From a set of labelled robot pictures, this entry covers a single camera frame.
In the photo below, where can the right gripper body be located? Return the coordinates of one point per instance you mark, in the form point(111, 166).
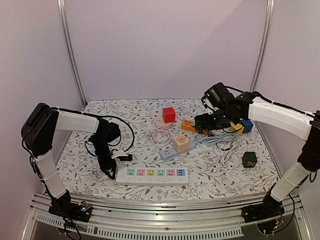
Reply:
point(201, 122)

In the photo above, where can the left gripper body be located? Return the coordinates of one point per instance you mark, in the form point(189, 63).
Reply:
point(103, 162)

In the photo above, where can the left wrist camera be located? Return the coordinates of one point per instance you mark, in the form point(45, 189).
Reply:
point(122, 156)

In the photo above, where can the yellow cube socket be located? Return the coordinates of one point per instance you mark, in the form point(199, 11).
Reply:
point(237, 129)

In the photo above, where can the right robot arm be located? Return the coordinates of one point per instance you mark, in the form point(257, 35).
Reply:
point(225, 109)

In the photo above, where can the pink round power strip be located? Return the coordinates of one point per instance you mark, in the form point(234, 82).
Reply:
point(160, 124)

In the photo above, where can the white multi-switch power strip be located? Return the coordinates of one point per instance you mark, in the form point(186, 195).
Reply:
point(149, 176)

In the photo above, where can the beige cube socket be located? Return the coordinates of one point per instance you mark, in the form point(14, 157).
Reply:
point(180, 143)

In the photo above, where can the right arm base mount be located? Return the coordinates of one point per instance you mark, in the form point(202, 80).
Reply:
point(261, 211)

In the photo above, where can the blue-grey power strip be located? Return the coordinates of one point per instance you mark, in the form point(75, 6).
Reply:
point(170, 153)

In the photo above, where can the dark green cube socket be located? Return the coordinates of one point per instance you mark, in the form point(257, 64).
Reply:
point(249, 159)

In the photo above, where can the orange power strip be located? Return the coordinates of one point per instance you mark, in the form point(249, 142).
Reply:
point(187, 126)

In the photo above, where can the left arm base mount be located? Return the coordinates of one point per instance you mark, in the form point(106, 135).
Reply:
point(80, 211)

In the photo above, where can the blue cube socket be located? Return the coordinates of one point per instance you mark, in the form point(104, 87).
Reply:
point(247, 126)

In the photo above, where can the aluminium front rail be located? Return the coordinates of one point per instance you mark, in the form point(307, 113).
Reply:
point(209, 219)

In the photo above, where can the floral table mat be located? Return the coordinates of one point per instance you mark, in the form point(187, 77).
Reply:
point(214, 172)

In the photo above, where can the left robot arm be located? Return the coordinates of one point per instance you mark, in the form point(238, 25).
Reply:
point(37, 138)

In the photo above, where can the red cube socket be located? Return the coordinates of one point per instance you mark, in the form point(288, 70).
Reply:
point(168, 115)

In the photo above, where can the aluminium post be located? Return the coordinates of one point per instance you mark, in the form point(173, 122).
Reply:
point(270, 5)
point(61, 7)

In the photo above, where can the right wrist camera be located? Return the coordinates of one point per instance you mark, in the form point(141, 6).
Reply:
point(206, 103)

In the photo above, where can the left aluminium post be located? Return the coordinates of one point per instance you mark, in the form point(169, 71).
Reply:
point(61, 7)

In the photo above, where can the right aluminium post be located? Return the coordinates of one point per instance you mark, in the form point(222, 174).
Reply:
point(270, 5)

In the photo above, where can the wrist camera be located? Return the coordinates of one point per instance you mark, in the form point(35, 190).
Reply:
point(206, 103)
point(122, 156)

